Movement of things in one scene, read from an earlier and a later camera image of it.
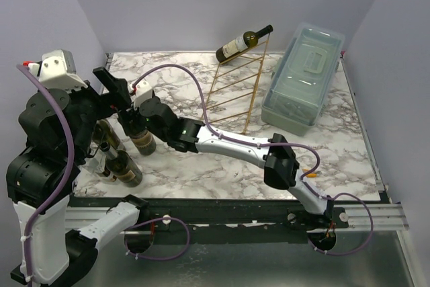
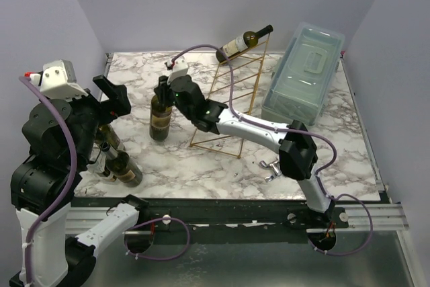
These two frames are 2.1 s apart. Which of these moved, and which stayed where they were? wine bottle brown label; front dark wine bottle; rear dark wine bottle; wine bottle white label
Moved: wine bottle brown label
Stayed: rear dark wine bottle; wine bottle white label; front dark wine bottle
